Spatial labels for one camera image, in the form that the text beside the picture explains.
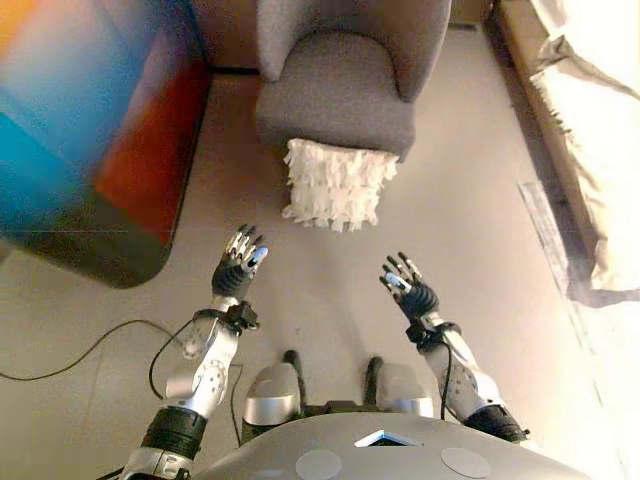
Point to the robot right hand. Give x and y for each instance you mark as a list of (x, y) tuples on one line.
[(420, 297)]

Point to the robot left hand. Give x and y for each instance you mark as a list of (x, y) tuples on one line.
[(234, 278)]

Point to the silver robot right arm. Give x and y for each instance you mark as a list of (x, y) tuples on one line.
[(462, 375)]

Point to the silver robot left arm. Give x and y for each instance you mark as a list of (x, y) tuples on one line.
[(202, 380)]

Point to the white fringed cushion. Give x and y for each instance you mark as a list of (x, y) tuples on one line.
[(337, 187)]

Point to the silver robot right leg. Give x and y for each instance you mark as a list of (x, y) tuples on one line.
[(400, 387)]

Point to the silver robot leg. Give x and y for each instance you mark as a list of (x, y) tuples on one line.
[(400, 387), (272, 395)]

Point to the silver robot left leg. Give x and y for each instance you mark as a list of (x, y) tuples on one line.
[(272, 395)]

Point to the silver robot torso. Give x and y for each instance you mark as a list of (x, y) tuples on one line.
[(390, 450)]

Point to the grey fabric armchair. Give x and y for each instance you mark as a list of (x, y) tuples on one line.
[(345, 80)]

